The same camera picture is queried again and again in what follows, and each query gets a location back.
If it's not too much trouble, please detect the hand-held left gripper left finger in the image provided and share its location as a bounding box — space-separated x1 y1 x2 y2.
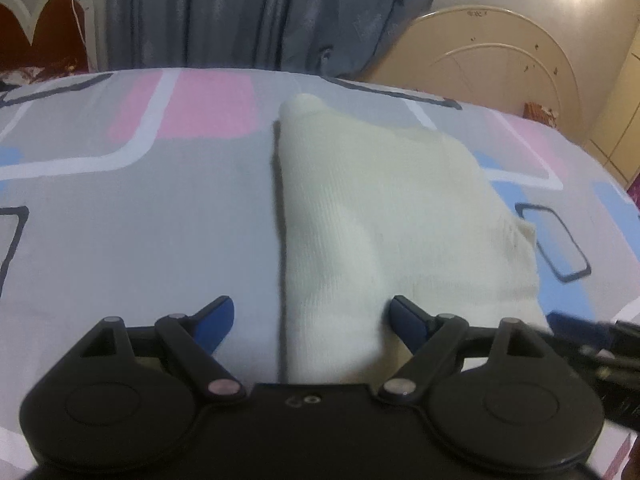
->
75 295 247 403

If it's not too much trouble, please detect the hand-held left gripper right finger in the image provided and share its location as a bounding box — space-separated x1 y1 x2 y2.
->
377 295 549 404

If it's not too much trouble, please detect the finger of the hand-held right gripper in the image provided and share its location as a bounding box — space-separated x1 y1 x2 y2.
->
546 311 621 361

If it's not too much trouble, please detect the cream knit garment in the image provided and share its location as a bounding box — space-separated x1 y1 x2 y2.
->
272 94 554 387

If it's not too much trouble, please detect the patterned bed sheet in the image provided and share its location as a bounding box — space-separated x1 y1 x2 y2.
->
0 67 640 480

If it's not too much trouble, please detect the cream wardrobe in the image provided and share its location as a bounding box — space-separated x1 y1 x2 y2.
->
581 44 640 194

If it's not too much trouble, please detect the orange-brown cloth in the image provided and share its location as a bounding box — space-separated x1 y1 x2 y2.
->
523 102 559 127

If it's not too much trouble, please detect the cream arched headboard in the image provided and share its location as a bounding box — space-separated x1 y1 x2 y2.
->
362 4 587 147

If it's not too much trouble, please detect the dark floral cloth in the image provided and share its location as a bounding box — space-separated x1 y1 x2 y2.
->
0 57 87 92

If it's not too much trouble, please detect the grey curtain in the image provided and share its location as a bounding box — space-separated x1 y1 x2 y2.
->
102 0 447 79

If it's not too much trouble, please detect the red headboard with white trim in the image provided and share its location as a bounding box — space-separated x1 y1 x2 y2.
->
0 0 102 74

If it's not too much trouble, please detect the thin white cable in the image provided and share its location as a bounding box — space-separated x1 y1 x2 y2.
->
64 0 90 70

